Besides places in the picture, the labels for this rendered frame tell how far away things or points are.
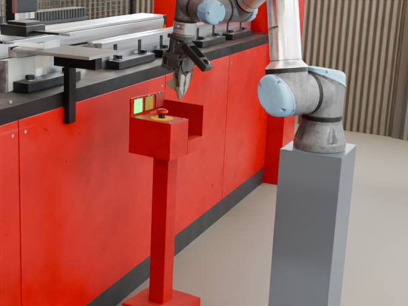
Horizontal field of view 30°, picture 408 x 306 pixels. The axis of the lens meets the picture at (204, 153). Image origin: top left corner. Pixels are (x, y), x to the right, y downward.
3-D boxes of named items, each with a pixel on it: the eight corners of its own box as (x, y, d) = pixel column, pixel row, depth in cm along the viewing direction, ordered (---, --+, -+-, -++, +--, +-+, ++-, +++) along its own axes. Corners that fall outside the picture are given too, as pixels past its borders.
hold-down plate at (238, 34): (232, 40, 384) (232, 34, 383) (222, 39, 386) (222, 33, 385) (251, 35, 411) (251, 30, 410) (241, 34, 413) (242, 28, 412)
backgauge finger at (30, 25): (63, 40, 261) (63, 26, 260) (0, 34, 270) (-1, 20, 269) (81, 37, 272) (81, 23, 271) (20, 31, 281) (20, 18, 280)
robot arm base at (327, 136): (350, 144, 225) (354, 112, 222) (337, 156, 211) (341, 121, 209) (301, 138, 231) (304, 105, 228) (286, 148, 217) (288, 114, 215)
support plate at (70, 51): (89, 60, 217) (89, 56, 217) (12, 51, 227) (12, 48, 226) (119, 53, 234) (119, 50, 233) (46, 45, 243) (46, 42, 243)
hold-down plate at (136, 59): (119, 70, 276) (119, 61, 275) (105, 68, 278) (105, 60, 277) (155, 60, 303) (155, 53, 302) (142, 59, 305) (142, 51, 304)
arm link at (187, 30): (201, 22, 246) (187, 24, 239) (199, 36, 248) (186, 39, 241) (181, 18, 250) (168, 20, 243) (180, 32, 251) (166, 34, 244)
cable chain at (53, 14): (28, 23, 298) (28, 13, 297) (15, 22, 300) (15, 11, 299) (85, 16, 337) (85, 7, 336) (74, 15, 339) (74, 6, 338)
